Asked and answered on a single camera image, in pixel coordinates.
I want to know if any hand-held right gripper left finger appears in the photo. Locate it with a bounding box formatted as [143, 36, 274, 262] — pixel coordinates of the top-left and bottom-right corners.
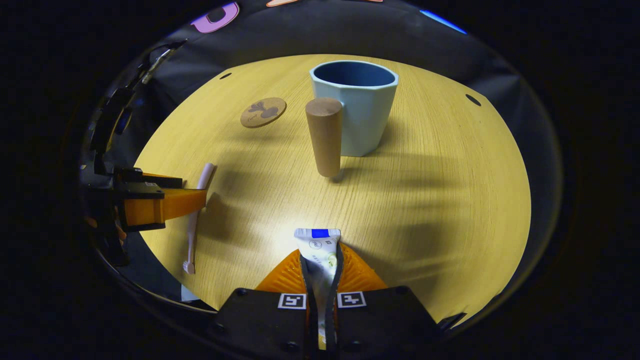
[214, 250, 321, 360]

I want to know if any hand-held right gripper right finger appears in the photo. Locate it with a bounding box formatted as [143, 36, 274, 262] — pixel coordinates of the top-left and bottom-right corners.
[324, 242, 440, 360]

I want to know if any white toothpaste tube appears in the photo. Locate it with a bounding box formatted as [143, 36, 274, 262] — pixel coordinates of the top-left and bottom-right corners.
[293, 227, 342, 351]

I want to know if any round wooden coaster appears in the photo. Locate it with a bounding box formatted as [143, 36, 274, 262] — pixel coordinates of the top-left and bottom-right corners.
[239, 96, 288, 130]

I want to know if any blue cup with wooden handle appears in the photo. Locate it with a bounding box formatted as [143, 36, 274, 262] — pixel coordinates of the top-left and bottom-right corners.
[305, 60, 400, 179]

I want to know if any black backdrop cloth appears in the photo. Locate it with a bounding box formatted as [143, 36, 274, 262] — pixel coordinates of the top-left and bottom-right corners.
[97, 0, 563, 321]

